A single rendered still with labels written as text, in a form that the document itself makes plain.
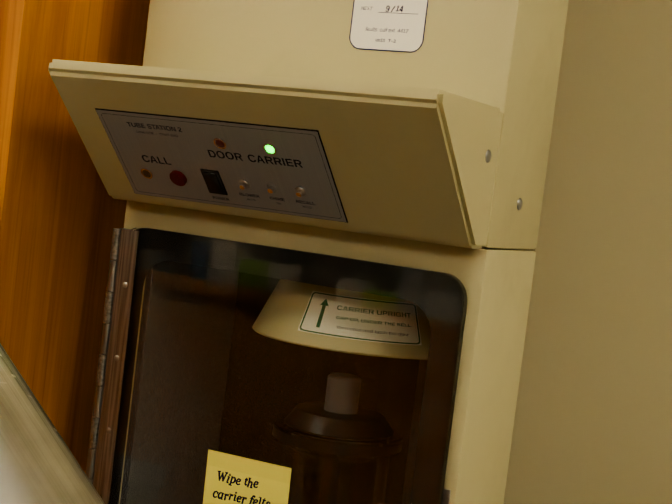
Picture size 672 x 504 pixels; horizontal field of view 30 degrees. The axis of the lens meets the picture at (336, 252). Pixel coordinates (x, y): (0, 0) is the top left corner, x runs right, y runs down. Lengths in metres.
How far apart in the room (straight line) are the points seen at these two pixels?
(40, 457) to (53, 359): 0.83
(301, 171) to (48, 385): 0.33
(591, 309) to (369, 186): 0.50
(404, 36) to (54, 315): 0.38
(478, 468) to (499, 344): 0.09
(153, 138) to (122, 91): 0.04
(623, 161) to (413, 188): 0.50
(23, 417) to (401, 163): 0.60
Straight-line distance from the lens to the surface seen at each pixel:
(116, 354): 1.05
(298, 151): 0.88
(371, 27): 0.95
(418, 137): 0.82
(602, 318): 1.32
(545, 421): 1.35
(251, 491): 0.98
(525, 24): 0.92
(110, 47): 1.10
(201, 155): 0.93
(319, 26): 0.97
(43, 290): 1.07
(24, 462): 0.26
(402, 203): 0.87
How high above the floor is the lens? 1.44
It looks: 3 degrees down
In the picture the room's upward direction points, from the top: 7 degrees clockwise
